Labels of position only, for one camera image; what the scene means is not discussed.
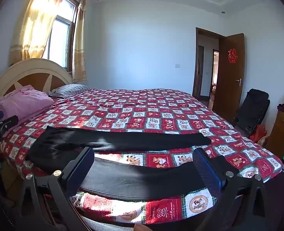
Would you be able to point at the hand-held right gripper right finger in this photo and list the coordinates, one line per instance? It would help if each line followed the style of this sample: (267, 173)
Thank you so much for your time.
(208, 173)

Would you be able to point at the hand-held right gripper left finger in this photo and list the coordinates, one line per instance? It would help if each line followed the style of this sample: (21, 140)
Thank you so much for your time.
(80, 170)

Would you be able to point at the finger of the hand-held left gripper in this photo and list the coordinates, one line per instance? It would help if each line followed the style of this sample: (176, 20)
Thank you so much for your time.
(9, 124)

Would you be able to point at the black pants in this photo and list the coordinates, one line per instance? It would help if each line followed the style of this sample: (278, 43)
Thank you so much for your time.
(132, 138)

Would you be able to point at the folded pink blanket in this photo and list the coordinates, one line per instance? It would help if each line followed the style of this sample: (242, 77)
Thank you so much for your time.
(24, 101)

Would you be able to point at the cream wooden bed headboard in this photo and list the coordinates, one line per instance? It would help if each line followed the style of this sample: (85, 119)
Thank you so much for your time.
(33, 77)

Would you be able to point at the red bag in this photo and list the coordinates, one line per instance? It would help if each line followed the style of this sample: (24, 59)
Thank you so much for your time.
(258, 133)

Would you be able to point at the grey striped pillow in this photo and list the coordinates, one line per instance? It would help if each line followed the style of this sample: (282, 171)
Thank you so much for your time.
(69, 90)

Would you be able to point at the black chair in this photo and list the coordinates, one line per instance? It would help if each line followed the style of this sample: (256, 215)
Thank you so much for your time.
(252, 108)

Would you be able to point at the red checkered printed blanket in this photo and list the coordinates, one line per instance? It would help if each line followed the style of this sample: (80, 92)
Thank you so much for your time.
(156, 110)

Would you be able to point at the brown wooden door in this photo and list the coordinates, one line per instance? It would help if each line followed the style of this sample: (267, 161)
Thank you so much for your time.
(228, 93)

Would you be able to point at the wooden cabinet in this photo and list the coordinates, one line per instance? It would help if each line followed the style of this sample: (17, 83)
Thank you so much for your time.
(280, 130)

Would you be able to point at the window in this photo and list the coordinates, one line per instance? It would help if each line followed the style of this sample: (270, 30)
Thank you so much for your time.
(60, 41)

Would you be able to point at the wide yellow curtain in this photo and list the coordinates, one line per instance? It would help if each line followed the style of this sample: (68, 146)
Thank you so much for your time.
(33, 28)

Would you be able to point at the narrow yellow curtain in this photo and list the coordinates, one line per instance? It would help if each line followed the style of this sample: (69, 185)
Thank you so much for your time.
(79, 53)

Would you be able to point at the red paper door decoration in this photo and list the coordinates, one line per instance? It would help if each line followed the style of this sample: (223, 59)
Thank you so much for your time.
(232, 56)

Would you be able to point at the brown door frame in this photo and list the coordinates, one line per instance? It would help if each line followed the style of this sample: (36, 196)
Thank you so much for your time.
(197, 60)

